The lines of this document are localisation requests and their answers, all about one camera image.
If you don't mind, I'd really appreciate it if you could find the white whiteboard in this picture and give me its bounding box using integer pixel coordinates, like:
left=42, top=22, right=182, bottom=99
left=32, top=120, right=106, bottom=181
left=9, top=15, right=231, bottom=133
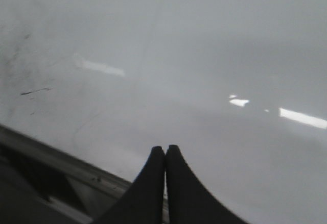
left=1, top=0, right=326, bottom=223

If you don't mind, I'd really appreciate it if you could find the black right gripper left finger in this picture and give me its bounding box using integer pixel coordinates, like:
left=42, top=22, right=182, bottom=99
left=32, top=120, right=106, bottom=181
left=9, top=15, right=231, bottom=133
left=96, top=146, right=165, bottom=223

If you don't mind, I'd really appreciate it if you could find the white marker tray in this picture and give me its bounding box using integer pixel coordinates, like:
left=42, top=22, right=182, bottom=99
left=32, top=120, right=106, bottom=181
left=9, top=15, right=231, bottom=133
left=0, top=142, right=103, bottom=224

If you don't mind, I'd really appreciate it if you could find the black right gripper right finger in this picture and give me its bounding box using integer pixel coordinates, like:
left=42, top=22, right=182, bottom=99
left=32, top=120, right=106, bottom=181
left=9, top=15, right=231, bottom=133
left=166, top=145, right=246, bottom=223

